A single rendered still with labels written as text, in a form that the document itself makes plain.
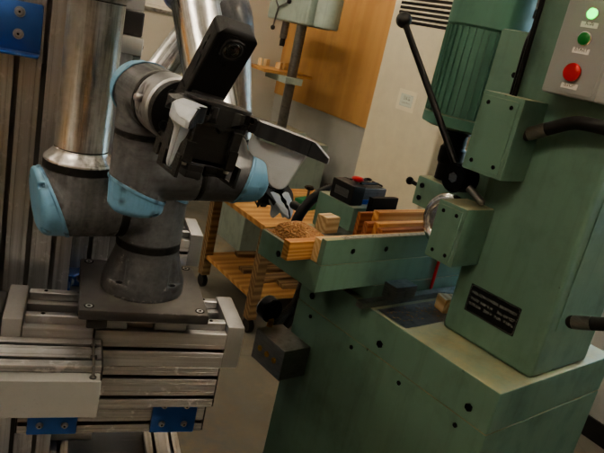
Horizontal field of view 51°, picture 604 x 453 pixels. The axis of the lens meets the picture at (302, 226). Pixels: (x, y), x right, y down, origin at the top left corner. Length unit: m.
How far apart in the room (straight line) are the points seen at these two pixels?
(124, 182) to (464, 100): 0.82
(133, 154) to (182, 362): 0.54
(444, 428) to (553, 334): 0.27
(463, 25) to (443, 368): 0.71
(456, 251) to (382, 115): 2.10
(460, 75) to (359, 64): 2.57
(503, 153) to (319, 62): 3.17
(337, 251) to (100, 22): 0.61
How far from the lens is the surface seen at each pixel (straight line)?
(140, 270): 1.15
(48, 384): 1.10
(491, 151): 1.21
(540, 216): 1.25
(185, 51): 0.97
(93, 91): 1.04
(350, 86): 3.98
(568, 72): 1.16
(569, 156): 1.23
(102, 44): 1.04
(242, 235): 3.76
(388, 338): 1.36
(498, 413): 1.24
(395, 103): 3.23
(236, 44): 0.65
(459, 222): 1.23
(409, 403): 1.35
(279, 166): 0.64
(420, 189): 1.51
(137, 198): 0.82
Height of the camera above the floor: 1.33
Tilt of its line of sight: 17 degrees down
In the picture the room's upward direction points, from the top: 13 degrees clockwise
